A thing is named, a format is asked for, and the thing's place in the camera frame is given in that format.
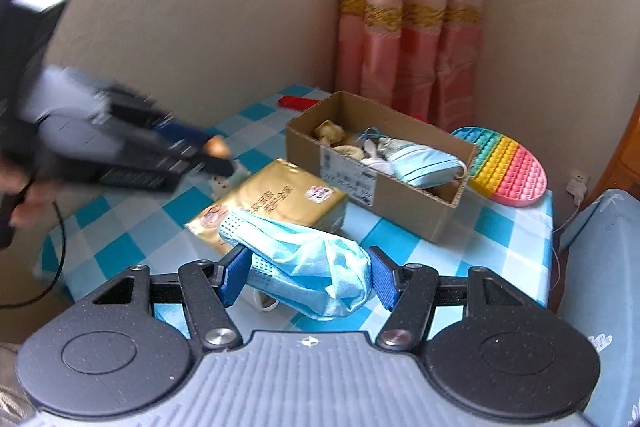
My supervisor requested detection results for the beige soft item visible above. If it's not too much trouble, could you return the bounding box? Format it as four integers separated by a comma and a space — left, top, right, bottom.
314, 121, 347, 144

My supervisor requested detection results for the cream fluffy scrunchie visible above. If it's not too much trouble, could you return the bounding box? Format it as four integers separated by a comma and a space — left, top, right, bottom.
332, 144, 368, 160

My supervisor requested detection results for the white sachet with blue tassel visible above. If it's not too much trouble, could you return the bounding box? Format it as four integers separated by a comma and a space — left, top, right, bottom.
356, 127, 403, 168

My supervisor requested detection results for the person's left hand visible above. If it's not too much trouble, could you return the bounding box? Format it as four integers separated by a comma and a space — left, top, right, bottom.
0, 166, 57, 229

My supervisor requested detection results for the blue round-headed plush toy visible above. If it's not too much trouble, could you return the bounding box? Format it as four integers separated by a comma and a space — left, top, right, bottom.
210, 162, 251, 198

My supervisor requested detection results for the blue-grey bed sheet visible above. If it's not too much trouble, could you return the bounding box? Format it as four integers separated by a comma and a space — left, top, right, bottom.
556, 189, 640, 427

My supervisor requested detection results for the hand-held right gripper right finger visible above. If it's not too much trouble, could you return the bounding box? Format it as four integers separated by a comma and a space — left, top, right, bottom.
369, 247, 531, 351

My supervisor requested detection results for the red plastic handle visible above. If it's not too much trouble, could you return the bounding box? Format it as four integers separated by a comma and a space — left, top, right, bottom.
278, 95, 321, 110

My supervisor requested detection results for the black cable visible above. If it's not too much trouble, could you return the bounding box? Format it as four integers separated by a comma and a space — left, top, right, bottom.
0, 199, 68, 310

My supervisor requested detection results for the gold tissue pack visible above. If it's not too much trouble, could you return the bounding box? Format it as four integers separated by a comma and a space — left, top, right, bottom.
185, 158, 349, 258

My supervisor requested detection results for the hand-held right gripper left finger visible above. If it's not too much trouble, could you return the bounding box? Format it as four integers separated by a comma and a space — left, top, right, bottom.
92, 246, 252, 353

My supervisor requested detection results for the pink curtain with gold band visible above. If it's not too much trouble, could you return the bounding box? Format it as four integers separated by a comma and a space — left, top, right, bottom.
334, 0, 486, 132

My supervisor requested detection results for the blue checkered tablecloth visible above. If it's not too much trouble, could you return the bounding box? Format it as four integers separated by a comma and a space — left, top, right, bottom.
32, 84, 556, 358

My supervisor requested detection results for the wooden headboard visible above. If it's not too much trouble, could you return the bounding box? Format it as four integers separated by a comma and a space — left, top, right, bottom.
597, 107, 640, 204

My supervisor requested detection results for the rainbow pop bubble toy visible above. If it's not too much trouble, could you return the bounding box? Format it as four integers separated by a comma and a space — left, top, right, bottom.
451, 126, 547, 208

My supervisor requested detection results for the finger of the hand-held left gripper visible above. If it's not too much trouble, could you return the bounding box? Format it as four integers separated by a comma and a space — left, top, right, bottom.
99, 156, 236, 194
111, 88, 215, 158

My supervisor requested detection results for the cardboard box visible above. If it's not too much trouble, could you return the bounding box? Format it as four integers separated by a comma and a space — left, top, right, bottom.
285, 91, 481, 243

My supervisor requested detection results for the white wall charger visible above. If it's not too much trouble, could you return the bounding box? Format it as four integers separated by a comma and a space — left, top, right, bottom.
566, 169, 592, 204

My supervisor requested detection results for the blue face mask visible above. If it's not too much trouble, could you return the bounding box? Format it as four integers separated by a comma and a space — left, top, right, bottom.
218, 211, 373, 320
392, 146, 469, 188

